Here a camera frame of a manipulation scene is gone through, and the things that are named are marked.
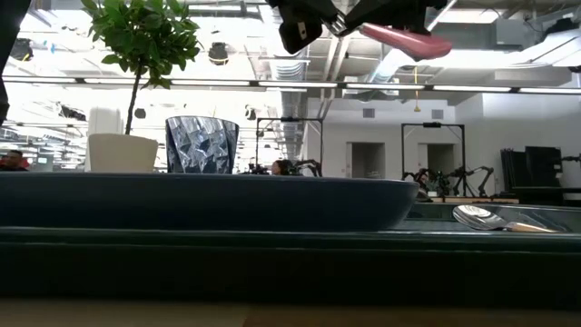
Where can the dark green plastic tray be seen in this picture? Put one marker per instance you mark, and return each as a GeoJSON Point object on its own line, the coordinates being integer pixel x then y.
{"type": "Point", "coordinates": [290, 268]}

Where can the blue round plate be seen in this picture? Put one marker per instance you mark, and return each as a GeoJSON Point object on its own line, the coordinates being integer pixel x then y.
{"type": "Point", "coordinates": [204, 202]}

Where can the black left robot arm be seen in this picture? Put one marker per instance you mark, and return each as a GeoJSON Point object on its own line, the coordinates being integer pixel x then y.
{"type": "Point", "coordinates": [8, 54]}

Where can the black stacked cabinets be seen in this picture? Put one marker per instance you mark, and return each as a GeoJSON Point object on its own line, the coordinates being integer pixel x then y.
{"type": "Point", "coordinates": [540, 168]}

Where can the white column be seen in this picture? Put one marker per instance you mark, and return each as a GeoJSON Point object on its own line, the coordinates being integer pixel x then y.
{"type": "Point", "coordinates": [105, 120]}

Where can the black background rig frame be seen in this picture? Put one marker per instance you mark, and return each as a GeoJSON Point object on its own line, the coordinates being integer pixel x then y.
{"type": "Point", "coordinates": [431, 125]}

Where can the black ceiling camera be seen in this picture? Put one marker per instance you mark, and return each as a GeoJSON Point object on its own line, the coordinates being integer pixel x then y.
{"type": "Point", "coordinates": [218, 53]}

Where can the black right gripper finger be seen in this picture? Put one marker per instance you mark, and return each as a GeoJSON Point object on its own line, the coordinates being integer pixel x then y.
{"type": "Point", "coordinates": [390, 12]}
{"type": "Point", "coordinates": [299, 38]}

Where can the green leafy potted plant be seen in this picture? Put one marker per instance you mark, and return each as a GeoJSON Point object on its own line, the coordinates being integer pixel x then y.
{"type": "Point", "coordinates": [145, 36]}

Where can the black background robot arm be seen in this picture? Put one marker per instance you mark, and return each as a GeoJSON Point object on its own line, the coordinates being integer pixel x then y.
{"type": "Point", "coordinates": [311, 165]}
{"type": "Point", "coordinates": [472, 175]}

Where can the person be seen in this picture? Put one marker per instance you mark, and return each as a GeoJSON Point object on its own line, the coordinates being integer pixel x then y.
{"type": "Point", "coordinates": [424, 179]}
{"type": "Point", "coordinates": [278, 168]}
{"type": "Point", "coordinates": [12, 161]}

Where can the faceted blue-grey cup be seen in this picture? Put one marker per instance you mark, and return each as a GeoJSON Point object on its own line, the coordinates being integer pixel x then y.
{"type": "Point", "coordinates": [202, 145]}

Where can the white plant pot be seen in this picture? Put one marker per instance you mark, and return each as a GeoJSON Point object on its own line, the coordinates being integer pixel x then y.
{"type": "Point", "coordinates": [122, 154]}

